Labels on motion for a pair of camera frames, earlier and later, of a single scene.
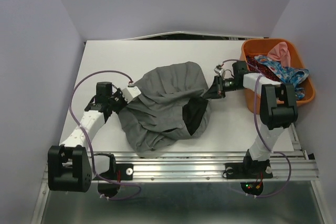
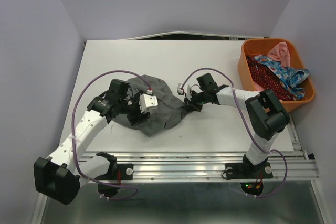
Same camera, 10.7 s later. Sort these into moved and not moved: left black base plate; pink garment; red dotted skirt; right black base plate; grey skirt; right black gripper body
Moved: right black gripper body; grey skirt
Not moved: pink garment; left black base plate; right black base plate; red dotted skirt
